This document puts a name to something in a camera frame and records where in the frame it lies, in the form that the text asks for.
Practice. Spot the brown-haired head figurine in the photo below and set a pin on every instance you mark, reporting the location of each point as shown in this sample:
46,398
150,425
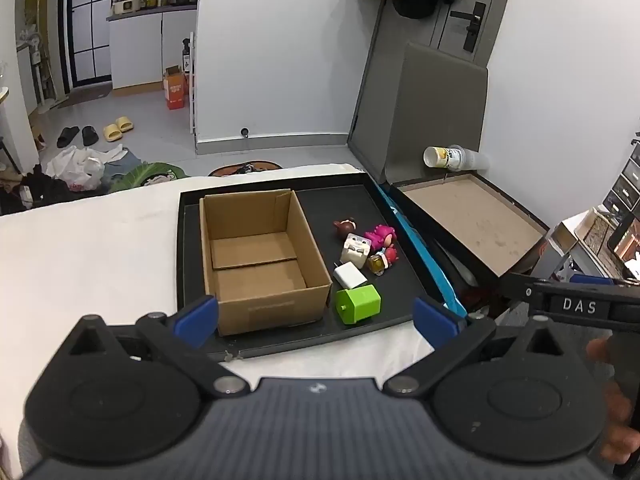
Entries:
345,229

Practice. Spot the grey board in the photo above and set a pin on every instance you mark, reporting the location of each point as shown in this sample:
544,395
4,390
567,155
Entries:
430,110

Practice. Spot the dark clothes pile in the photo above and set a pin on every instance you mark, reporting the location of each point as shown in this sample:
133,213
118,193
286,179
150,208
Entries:
35,190

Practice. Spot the white standing fan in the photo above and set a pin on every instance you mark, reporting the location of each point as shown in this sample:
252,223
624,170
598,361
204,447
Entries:
36,60

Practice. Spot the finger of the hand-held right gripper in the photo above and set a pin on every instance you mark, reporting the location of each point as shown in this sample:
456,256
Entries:
517,287
592,279

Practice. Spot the black slipper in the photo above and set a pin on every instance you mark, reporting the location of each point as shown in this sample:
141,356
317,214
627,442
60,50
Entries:
90,135
67,136

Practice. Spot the black tray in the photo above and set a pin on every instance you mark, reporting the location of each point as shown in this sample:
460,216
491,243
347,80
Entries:
400,260

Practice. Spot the yellow slipper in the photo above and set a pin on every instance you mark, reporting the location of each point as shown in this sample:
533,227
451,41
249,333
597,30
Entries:
112,133
125,124

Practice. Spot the pink doll figure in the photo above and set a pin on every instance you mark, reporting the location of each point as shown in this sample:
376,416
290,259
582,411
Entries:
380,236

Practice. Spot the grey drawer unit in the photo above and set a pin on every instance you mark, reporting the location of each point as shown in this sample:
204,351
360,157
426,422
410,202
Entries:
627,185

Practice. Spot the person's right hand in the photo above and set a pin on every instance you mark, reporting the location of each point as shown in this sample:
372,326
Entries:
617,430

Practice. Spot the white power adapter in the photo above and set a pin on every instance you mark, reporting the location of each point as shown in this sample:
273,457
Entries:
350,276

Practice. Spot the dark spray bottle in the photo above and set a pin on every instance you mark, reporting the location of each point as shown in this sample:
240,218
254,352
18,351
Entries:
187,55

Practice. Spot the white blocky toy figure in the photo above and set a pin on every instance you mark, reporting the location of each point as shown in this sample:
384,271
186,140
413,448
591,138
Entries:
356,250

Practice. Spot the white slim rack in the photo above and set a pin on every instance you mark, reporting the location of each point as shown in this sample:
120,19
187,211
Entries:
192,105

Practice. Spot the black-framed glass door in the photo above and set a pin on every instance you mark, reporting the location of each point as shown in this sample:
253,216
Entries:
90,25

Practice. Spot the white open box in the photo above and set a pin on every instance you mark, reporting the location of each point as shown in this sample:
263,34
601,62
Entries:
562,232

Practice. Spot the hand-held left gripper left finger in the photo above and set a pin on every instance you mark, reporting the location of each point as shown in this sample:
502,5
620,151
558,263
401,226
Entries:
197,321

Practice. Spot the blue denim cloth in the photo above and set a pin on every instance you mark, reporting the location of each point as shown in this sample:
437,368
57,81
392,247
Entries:
122,165

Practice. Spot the white kitchen cabinet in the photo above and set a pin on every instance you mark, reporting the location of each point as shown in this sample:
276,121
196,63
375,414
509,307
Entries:
135,50

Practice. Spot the blue flat package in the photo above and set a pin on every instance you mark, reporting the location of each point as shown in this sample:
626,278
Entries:
415,245

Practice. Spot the plastic bottle yellow label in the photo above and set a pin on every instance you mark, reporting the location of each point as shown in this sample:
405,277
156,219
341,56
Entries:
450,156

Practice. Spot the white plastic bag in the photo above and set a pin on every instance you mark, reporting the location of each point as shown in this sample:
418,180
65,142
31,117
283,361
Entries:
75,167

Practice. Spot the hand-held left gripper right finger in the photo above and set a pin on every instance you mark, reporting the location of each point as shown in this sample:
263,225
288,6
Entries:
435,325

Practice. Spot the brown cardboard box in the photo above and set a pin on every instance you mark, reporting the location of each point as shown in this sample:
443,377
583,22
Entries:
260,255

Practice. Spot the green cartoon rug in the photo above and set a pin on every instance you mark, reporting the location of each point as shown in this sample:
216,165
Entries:
150,175

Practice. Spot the orange carton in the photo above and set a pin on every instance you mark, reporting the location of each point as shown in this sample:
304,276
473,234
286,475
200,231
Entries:
175,90

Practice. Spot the green cube charger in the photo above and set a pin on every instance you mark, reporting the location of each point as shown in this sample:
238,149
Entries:
357,305

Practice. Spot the black lid with brown inside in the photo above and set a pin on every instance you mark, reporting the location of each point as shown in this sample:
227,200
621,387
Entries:
465,220

